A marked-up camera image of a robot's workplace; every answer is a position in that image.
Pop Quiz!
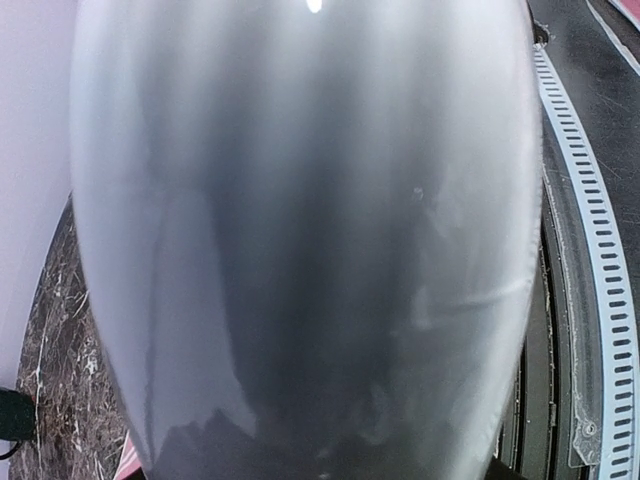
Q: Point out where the grey slotted cable duct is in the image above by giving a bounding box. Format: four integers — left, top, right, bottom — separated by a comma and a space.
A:
534, 50, 639, 479

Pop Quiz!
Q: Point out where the dark green mug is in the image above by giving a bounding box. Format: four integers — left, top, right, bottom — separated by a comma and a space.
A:
1, 387, 37, 460

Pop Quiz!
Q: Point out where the pink racket bag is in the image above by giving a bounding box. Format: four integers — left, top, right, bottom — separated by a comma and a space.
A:
113, 433, 141, 480

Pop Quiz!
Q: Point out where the white shuttlecock tube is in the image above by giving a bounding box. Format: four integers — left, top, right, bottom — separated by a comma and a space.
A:
70, 1, 542, 479

